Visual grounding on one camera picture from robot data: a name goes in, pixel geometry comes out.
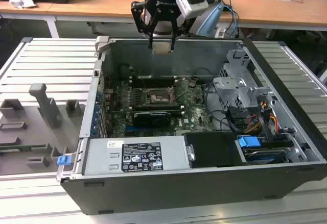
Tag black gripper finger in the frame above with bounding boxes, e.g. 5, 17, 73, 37
131, 1, 155, 51
170, 16, 190, 53

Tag small square CPU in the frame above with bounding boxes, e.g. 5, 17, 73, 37
152, 42, 173, 55

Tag black RAM slot bank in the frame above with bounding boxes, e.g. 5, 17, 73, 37
130, 103, 185, 113
130, 76, 178, 89

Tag CPU socket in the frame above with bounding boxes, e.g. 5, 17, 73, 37
145, 87, 177, 107

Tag blue expansion slot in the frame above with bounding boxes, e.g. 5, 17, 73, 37
124, 125, 144, 133

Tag long wooden desk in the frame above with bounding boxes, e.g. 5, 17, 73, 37
48, 0, 327, 32

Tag silver metal drive cage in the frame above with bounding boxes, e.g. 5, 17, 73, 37
212, 49, 272, 110

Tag green motherboard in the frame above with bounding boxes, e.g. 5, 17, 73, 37
102, 77, 218, 137

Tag black graphics card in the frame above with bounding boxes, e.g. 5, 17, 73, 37
132, 110, 172, 130

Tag short wooden desk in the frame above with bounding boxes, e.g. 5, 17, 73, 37
0, 0, 77, 39

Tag crumpled white paper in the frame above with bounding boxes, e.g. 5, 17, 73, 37
9, 0, 38, 10

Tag black plastic shroud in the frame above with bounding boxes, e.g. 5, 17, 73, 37
183, 131, 247, 169

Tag white sticker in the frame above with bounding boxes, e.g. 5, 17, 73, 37
106, 140, 124, 150

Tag black rating label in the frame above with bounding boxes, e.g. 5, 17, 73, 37
122, 142, 164, 171

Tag hard disk in blue carrier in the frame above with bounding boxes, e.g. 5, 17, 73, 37
237, 136, 288, 165

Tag silver power supply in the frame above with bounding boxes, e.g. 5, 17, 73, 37
83, 136, 193, 176

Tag grey parts rack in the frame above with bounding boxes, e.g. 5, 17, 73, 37
0, 83, 86, 176

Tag black open PC case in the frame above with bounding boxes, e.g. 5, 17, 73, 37
55, 35, 327, 216

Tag blue case latch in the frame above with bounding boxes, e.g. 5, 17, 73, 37
57, 155, 72, 166

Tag green RAM stick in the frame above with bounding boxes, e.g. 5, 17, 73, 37
0, 144, 48, 152

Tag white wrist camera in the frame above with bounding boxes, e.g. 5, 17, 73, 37
176, 0, 209, 19

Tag grey case handle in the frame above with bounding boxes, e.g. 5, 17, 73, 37
95, 35, 111, 54

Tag white cable connector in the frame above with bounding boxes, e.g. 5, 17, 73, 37
214, 26, 227, 39

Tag blue cables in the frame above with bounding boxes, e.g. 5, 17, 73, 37
221, 3, 241, 40

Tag black wires in case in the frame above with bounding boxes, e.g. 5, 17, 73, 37
203, 83, 242, 134

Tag orange yellow red wires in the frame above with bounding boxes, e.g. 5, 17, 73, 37
244, 101, 279, 136

